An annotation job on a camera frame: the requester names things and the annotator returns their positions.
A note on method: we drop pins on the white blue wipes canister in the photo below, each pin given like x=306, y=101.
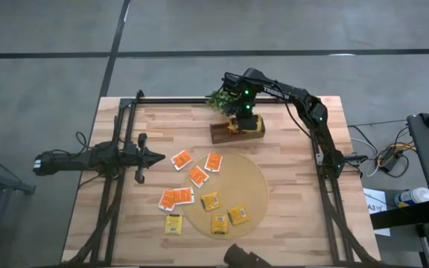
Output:
x=413, y=196

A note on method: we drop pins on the black metal table frame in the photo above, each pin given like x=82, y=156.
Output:
x=184, y=100

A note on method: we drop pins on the black metal stand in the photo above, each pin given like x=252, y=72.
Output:
x=13, y=185

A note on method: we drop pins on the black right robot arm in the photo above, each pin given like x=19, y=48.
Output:
x=292, y=95

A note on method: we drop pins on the green potted plant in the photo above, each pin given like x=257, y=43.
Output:
x=218, y=101

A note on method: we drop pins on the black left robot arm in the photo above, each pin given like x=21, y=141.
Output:
x=73, y=161

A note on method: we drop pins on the black shelf bar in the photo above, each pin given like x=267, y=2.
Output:
x=400, y=216

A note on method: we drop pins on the brown wooden organizer box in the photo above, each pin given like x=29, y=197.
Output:
x=222, y=136

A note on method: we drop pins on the white paper sheet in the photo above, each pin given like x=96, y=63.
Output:
x=372, y=195

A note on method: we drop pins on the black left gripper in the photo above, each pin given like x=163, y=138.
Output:
x=142, y=160

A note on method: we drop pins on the black rounded object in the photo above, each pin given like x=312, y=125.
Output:
x=237, y=255

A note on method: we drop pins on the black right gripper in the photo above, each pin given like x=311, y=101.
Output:
x=248, y=123

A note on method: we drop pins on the round woven placemat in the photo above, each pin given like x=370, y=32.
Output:
x=244, y=182

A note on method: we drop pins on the silver packet behind front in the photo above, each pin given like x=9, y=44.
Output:
x=211, y=201

